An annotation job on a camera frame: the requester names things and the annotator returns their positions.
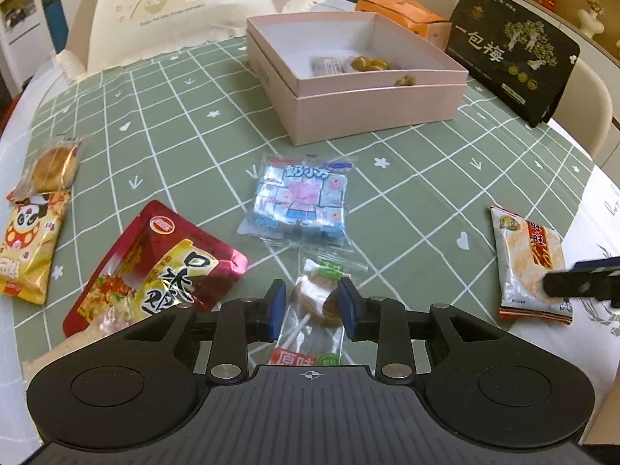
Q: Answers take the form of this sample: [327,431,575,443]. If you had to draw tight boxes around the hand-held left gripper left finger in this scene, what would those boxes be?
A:
[123,279,289,384]

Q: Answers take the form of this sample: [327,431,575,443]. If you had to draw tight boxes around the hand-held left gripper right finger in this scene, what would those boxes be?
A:
[336,279,499,384]

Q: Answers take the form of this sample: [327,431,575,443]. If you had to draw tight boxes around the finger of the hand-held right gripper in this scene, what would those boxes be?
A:
[542,256,620,308]

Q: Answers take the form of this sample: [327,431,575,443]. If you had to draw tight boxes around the lollipop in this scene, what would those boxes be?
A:
[269,247,369,366]

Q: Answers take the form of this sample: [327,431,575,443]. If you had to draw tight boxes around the white rice cracker packet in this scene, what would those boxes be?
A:
[488,206,573,324]

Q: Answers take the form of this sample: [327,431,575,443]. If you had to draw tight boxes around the blue cartoon candy packet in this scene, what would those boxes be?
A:
[236,152,360,253]

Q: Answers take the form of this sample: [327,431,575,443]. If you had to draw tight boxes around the red foil snack pouch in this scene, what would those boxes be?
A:
[63,200,249,337]

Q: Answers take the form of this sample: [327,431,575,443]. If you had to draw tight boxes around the pink cardboard box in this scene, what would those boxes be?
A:
[245,11,469,146]

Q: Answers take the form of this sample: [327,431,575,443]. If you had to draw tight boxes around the yellow panda snack packet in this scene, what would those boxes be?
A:
[0,190,71,305]

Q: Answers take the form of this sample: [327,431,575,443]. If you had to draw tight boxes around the round cake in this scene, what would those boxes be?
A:
[7,136,83,202]

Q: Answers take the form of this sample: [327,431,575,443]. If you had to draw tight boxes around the black gift box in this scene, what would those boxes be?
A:
[446,0,581,128]

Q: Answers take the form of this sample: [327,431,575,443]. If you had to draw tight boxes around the grey wrapped snack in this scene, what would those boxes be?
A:
[310,55,354,77]

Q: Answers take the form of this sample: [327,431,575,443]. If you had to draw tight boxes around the olive green wrapped candies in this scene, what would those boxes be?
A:
[351,55,391,72]

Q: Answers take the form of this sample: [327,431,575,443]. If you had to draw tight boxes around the white vase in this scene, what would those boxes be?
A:
[579,0,605,38]

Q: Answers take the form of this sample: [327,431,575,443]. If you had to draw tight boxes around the orange cardboard box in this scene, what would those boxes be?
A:
[355,0,451,49]

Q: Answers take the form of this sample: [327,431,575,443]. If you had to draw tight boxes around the blue tumbler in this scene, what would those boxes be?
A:
[41,0,69,54]

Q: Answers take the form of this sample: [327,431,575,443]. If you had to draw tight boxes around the framed photo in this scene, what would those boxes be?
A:
[0,0,34,30]

